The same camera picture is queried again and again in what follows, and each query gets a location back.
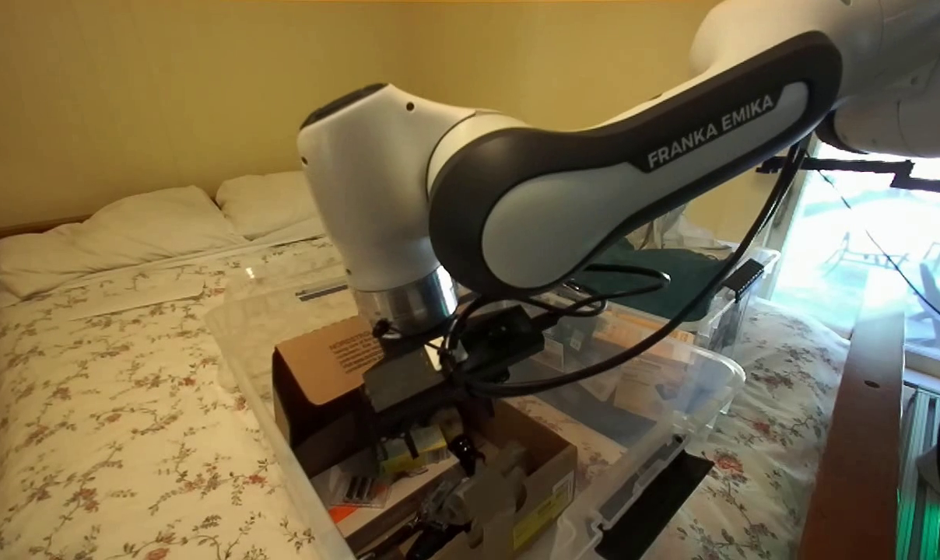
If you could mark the white pillow right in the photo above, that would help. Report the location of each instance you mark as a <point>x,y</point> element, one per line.
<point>268,204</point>

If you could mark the small yellow-green box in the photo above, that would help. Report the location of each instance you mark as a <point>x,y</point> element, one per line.
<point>412,449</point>

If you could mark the clear plastic crate with clothes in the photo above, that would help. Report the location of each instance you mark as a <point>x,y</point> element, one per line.
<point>677,230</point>

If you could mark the clear plastic crate with cardboard box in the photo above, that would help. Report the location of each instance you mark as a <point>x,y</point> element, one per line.
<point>631,423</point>

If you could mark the wooden bed footboard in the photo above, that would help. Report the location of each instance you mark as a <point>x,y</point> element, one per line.
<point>853,502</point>

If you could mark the white pillow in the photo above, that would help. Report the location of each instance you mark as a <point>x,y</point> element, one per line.
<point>268,204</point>
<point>125,230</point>

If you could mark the dark green cloth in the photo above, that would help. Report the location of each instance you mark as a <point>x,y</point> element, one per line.
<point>659,280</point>

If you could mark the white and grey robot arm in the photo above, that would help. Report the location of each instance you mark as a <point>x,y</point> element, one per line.
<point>427,197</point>

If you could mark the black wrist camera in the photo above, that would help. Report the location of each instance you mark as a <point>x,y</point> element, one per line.
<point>499,337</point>

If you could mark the brown cardboard box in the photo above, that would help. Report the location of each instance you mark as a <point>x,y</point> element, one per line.
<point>489,494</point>

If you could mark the white pillow left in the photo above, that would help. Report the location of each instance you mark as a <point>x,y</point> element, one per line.
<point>125,230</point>

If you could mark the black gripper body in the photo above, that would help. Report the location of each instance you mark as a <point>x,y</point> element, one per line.
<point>407,380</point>

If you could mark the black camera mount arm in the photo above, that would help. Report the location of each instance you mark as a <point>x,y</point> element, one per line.
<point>901,172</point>

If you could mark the floral bed cover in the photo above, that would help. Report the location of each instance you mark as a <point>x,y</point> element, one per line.
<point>130,419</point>

